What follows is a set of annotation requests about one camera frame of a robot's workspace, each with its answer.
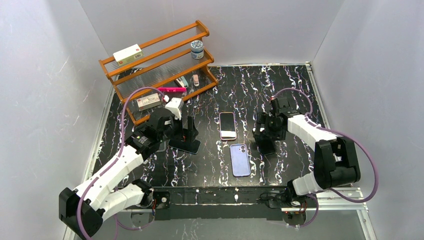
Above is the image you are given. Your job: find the dark purple-edged smartphone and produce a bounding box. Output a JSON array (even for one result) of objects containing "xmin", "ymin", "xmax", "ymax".
[{"xmin": 219, "ymin": 112, "xmax": 236, "ymax": 132}]

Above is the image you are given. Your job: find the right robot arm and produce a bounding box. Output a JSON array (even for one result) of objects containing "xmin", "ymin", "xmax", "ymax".
[{"xmin": 252, "ymin": 98, "xmax": 361, "ymax": 204}]

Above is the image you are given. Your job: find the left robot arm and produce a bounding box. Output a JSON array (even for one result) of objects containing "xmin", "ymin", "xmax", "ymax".
[{"xmin": 58, "ymin": 107, "xmax": 200, "ymax": 240}]

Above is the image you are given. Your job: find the dark teal smartphone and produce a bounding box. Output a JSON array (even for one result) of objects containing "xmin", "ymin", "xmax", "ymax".
[{"xmin": 168, "ymin": 139, "xmax": 201, "ymax": 155}]

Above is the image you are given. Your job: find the grey box red label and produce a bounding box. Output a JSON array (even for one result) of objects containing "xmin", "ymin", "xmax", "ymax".
[{"xmin": 136, "ymin": 93, "xmax": 162, "ymax": 111}]

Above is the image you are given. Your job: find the pink flat tool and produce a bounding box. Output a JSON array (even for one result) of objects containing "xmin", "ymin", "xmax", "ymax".
[{"xmin": 157, "ymin": 87, "xmax": 187, "ymax": 93}]

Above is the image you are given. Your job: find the teal white stapler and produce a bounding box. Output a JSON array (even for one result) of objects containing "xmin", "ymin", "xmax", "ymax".
[{"xmin": 174, "ymin": 76, "xmax": 189, "ymax": 88}]

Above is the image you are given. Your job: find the small pink eraser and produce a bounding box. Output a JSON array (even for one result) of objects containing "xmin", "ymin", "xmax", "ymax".
[{"xmin": 192, "ymin": 74, "xmax": 200, "ymax": 87}]

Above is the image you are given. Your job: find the orange wooden shelf rack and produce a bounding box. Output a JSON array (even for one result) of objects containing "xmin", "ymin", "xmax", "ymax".
[{"xmin": 99, "ymin": 20, "xmax": 218, "ymax": 125}]

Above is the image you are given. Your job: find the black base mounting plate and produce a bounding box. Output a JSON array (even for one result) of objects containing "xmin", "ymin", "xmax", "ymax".
[{"xmin": 120, "ymin": 186, "xmax": 307, "ymax": 222}]

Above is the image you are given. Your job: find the white box red label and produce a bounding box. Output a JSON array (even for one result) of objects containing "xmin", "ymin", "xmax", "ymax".
[{"xmin": 113, "ymin": 44, "xmax": 144, "ymax": 67}]

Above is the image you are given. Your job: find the blue white round jar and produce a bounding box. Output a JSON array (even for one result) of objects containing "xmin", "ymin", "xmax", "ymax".
[{"xmin": 190, "ymin": 40, "xmax": 204, "ymax": 60}]

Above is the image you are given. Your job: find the aluminium front rail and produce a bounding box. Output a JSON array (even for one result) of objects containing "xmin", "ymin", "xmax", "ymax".
[{"xmin": 68, "ymin": 188, "xmax": 369, "ymax": 213}]

